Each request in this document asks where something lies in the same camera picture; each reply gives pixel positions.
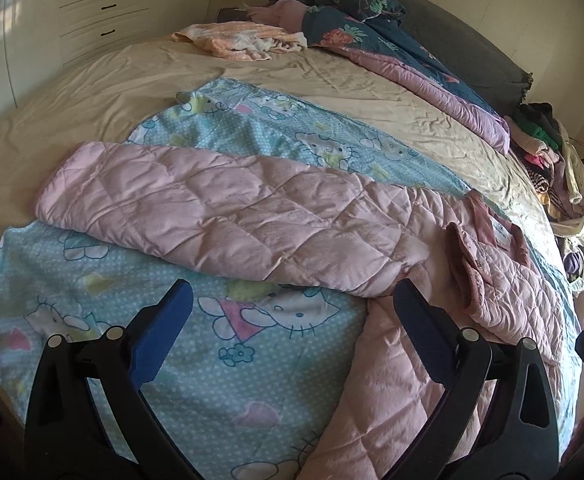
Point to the orange and white cloth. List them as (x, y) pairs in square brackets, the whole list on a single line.
[(237, 40)]

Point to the bed with beige sheet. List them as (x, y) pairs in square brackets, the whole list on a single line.
[(97, 90)]

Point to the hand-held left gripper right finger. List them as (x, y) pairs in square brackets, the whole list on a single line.
[(421, 332)]

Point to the pink cloth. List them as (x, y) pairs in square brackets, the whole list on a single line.
[(282, 14)]

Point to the blue cartoon cat sheet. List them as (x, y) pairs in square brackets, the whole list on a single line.
[(252, 385)]

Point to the cream wardrobe with drawers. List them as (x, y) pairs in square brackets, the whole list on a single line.
[(72, 15)]

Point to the dark floral duvet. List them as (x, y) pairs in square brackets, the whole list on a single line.
[(371, 42)]

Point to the basket of clothes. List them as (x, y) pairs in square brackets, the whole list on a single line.
[(574, 265)]

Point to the pink quilted jacket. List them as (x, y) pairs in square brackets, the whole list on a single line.
[(222, 220)]

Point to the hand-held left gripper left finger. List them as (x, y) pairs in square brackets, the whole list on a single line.
[(162, 332)]

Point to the pile of mixed clothes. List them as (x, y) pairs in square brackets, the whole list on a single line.
[(551, 160)]

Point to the grey padded headboard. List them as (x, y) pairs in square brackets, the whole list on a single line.
[(451, 25)]

